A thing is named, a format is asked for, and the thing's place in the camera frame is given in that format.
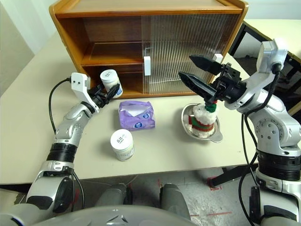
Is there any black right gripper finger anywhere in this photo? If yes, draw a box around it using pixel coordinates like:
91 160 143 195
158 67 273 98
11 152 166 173
178 72 218 104
189 55 223 76

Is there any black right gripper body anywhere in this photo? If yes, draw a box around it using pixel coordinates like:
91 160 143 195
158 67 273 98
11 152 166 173
206 62 247 104

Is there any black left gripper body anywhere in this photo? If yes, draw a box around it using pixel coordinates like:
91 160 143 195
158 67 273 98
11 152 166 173
88 87 111 109

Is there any white bottle with blue print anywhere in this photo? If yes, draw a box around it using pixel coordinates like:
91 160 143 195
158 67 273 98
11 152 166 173
99 68 124 99
110 129 135 162

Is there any purple tissue pack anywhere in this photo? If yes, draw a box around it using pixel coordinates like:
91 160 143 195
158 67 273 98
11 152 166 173
118 100 156 131

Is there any ribbed clear sliding door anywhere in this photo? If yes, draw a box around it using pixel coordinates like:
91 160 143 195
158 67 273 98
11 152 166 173
141 13 241 91
141 14 237 91

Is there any white red green plush toy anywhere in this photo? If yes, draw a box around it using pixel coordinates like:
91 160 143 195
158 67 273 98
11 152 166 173
185 101 218 139

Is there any wooden cabinet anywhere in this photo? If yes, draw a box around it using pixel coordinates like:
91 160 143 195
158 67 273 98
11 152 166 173
48 0 249 99

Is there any metal bowl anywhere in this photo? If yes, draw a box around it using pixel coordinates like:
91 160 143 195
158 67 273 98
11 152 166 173
181 103 223 144

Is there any beige side table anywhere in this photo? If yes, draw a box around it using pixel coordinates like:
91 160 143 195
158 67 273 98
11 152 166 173
229 18 301 116

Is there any black table leg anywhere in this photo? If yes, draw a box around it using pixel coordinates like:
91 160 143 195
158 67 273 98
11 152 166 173
213 166 258 188

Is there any grey rounded robot leg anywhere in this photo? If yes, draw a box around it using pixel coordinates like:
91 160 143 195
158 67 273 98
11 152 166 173
159 183 191 221
95 183 134 209

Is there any silver robot torso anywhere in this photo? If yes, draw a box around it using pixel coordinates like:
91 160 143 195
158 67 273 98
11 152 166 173
0 203 192 226

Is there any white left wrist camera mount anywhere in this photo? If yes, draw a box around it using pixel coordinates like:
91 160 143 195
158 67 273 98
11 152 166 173
71 72 99 113

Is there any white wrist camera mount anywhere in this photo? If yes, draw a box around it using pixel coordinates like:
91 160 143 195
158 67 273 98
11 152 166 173
225 39 289 111
71 72 99 113

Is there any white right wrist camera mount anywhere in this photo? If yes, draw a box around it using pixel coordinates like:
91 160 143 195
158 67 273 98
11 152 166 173
225 39 289 111

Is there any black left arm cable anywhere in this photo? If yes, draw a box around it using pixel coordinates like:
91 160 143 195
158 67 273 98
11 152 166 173
48 78 86 210

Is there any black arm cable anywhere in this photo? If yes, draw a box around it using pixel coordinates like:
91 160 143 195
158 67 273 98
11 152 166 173
238 62 282 226
48 78 86 210

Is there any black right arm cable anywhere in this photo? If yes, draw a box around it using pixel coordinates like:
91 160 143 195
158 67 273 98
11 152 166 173
238 62 282 226

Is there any thin white floor cable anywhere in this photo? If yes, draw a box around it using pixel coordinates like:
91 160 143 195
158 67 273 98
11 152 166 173
122 175 140 189

